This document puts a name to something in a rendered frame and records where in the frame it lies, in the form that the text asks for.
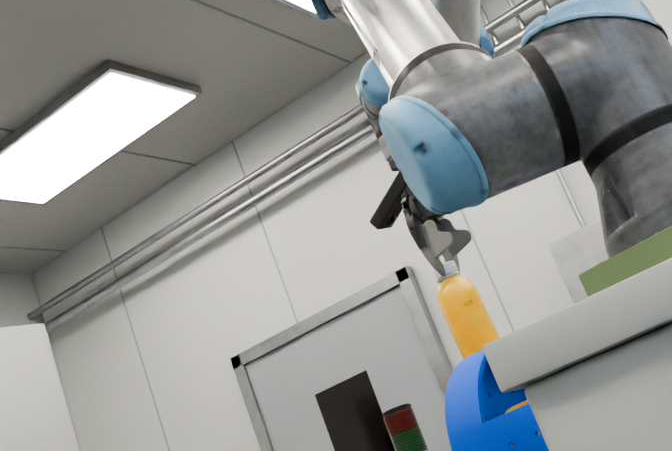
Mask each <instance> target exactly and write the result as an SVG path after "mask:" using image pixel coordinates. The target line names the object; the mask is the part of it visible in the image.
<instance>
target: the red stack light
mask: <svg viewBox="0 0 672 451"><path fill-rule="evenodd" d="M383 420H384V421H385V425H386V427H387V430H388V432H389V436H390V437H392V436H394V435H396V434H398V433H400V432H403V431H405V430H408V429H411V428H414V427H418V426H419V423H418V421H417V418H416V415H415V413H414V411H413V408H412V407H411V408H407V409H403V410H400V411H398V412H395V413H393V414H391V415H388V416H387V417H385V418H384V419H383Z"/></svg>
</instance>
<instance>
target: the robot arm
mask: <svg viewBox="0 0 672 451"><path fill-rule="evenodd" d="M311 2H312V5H313V7H314V9H315V12H316V14H317V15H318V17H319V18H320V19H322V20H327V19H335V18H338V19H339V20H341V21H343V22H344V23H347V24H349V25H352V26H354V27H355V29H356V31H357V33H358V34H359V36H360V38H361V39H362V41H363V43H364V45H365V46H366V48H367V50H368V52H369V53H370V55H371V57H372V58H371V59H370V60H368V61H367V62H366V63H365V65H364V66H363V68H362V71H361V74H360V79H359V80H358V81H357V83H356V90H357V93H358V98H359V101H360V103H361V105H362V106H363V108H364V110H365V112H366V115H367V117H368V119H369V122H370V124H371V126H372V129H373V131H374V134H375V136H376V138H377V140H378V144H379V146H380V148H381V151H382V153H383V155H384V158H385V160H386V161H387V162H389V166H390V168H391V171H394V172H395V171H399V172H398V174H397V175H396V177H395V179H394V181H393V182H392V184H391V186H390V187H389V189H388V191H387V192H386V194H385V196H384V197H383V199H382V201H381V203H380V204H379V206H378V208H377V209H376V211H375V213H374V214H373V216H372V218H371V219H370V223H371V224H372V225H373V226H374V227H375V228H376V229H378V230H380V229H385V228H391V227H392V226H393V224H394V223H395V221H396V219H397V218H398V216H399V214H400V213H401V211H402V209H403V213H404V215H405V220H406V224H407V227H408V230H409V232H410V234H411V236H412V237H413V239H414V241H415V243H416V245H417V246H418V248H419V249H420V250H421V252H422V253H423V255H424V257H425V258H426V259H427V261H428V262H429V263H430V264H431V266H432V267H433V268H434V269H435V270H436V271H437V272H438V273H439V274H440V275H441V276H446V272H445V270H444V267H443V264H442V262H441V261H440V259H439V257H440V256H441V255H442V256H443V257H444V259H445V262H448V261H451V260H454V261H455V264H456V266H457V269H458V271H460V266H459V261H458V257H457V254H458V253H459V252H460V251H461V250H462V249H463V248H464V247H465V246H466V245H467V244H468V243H469V242H470V241H471V239H472V236H471V234H470V232H469V231H468V230H466V229H456V228H454V226H453V224H452V223H451V221H450V220H449V219H447V218H443V216H444V215H446V214H452V213H454V212H456V211H459V210H461V209H464V208H467V207H468V208H471V207H476V206H479V205H480V204H482V203H484V202H485V201H486V200H487V199H489V198H492V197H494V196H497V195H499V194H501V193H504V192H506V191H508V190H511V189H513V188H516V187H518V186H520V185H523V184H525V183H527V182H530V181H532V180H535V179H537V178H539V177H542V176H544V175H547V174H549V173H551V172H554V171H556V170H558V169H561V168H563V167H566V166H568V165H570V164H573V163H575V162H578V161H581V162H582V163H583V165H584V167H585V169H586V171H587V173H588V174H589V176H590V178H591V180H592V182H593V184H594V186H595V189H596V193H597V199H598V206H599V212H600V218H601V224H602V231H603V237H604V243H605V249H606V252H607V255H608V257H609V259H610V258H611V257H613V256H615V255H617V254H619V253H621V252H623V251H625V250H627V249H629V248H630V247H632V246H634V245H636V244H638V243H640V242H642V241H644V240H646V239H648V238H650V237H651V236H653V235H655V234H657V233H659V232H661V231H663V230H665V229H667V228H669V227H670V226H672V46H671V45H670V43H669V41H668V35H667V33H666V31H665V30H664V28H663V27H662V26H661V25H660V24H659V23H657V22H656V20H655V19H654V17H653V16H652V14H651V13H650V11H649V10H648V8H647V7H646V5H645V4H644V3H643V2H642V1H641V0H567V1H565V2H563V3H560V4H558V5H556V6H554V7H552V8H551V9H549V10H548V11H547V15H544V16H539V17H537V18H536V19H535V20H534V21H533V22H532V23H531V24H530V25H529V26H528V27H527V28H526V30H525V31H524V33H523V36H522V39H521V47H520V48H518V49H516V50H513V51H511V52H508V53H506V54H503V55H501V56H499V57H496V58H495V52H494V47H493V44H492V41H491V39H490V37H489V35H488V33H487V31H486V29H485V28H484V27H483V26H482V25H481V24H480V0H311Z"/></svg>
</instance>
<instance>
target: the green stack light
mask: <svg viewBox="0 0 672 451"><path fill-rule="evenodd" d="M391 441H392V443H393V446H394V449H395V451H428V449H429V448H428V447H427V444H426V441H425V438H424V436H423V433H422V430H421V428H420V427H419V426H418V427H414V428H411V429H408V430H405V431H403V432H400V433H398V434H396V435H394V436H392V437H391Z"/></svg>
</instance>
